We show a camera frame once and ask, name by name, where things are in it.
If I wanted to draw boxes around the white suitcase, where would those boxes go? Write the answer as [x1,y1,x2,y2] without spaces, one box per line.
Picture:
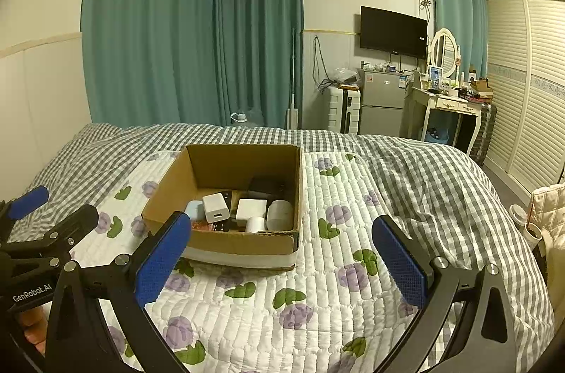
[327,85,363,134]

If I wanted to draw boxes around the light blue earbud case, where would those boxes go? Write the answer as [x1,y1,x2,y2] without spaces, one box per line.
[184,200,206,222]

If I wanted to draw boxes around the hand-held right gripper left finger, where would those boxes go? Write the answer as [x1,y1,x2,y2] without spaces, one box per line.
[44,211,192,373]

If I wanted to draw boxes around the white floral quilted mat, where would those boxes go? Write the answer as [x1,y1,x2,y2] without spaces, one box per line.
[71,150,442,373]

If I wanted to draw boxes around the white dressing table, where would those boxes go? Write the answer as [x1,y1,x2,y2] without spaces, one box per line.
[404,84,486,155]

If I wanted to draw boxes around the white charger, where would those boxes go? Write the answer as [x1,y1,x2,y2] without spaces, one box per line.
[202,193,231,224]

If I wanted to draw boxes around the narrow green curtain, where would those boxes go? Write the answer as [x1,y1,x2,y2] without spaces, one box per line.
[428,0,489,82]

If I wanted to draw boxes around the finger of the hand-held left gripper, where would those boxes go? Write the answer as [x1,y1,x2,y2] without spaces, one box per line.
[0,185,50,224]
[0,204,100,268]

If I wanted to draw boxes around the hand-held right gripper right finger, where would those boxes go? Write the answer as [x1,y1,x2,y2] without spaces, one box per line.
[371,215,518,373]

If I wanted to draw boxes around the small cardboard box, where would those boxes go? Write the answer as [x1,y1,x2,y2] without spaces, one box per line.
[469,78,494,95]

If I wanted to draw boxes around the white mop pole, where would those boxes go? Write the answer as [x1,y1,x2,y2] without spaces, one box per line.
[287,28,299,129]

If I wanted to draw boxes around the black rectangular device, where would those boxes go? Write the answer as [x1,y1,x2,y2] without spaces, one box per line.
[246,176,289,201]

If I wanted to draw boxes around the paper cup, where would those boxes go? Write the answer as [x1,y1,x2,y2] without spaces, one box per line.
[510,204,529,229]
[524,222,545,251]

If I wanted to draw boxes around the black wall television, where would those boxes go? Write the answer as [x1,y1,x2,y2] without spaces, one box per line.
[359,6,429,59]

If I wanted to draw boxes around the wide green curtain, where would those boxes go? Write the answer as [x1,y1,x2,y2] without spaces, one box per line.
[82,0,218,126]

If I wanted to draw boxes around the small white square box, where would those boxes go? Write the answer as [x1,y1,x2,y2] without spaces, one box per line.
[237,198,268,227]

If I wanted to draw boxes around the dark checked suitcase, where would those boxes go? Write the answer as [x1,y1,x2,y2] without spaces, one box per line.
[470,101,498,166]

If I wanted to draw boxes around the clear plastic bag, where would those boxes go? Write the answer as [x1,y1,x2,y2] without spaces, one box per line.
[331,66,361,88]

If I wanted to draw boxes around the white louvred wardrobe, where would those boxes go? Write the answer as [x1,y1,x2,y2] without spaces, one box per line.
[483,0,565,195]

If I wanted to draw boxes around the black remote control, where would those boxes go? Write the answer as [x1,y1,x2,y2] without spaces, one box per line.
[212,190,243,233]

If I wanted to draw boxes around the white quilted bag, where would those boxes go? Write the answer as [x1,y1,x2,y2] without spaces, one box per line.
[527,183,565,242]

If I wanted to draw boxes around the black wall cables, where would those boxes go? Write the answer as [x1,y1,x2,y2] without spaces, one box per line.
[311,36,337,92]

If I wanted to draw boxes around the white hair dryer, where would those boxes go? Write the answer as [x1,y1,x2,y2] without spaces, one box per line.
[266,199,295,231]

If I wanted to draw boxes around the green corner curtain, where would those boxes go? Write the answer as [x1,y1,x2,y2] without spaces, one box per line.
[212,0,305,129]

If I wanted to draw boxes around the white oval mirror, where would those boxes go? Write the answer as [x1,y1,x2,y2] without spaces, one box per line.
[429,29,460,79]

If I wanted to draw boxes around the person's left hand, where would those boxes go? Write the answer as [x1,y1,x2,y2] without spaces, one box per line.
[18,304,50,356]

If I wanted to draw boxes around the silver small fridge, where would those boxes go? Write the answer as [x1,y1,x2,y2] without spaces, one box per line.
[358,68,409,135]

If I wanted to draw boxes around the blue bin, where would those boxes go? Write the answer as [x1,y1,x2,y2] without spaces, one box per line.
[424,126,451,145]

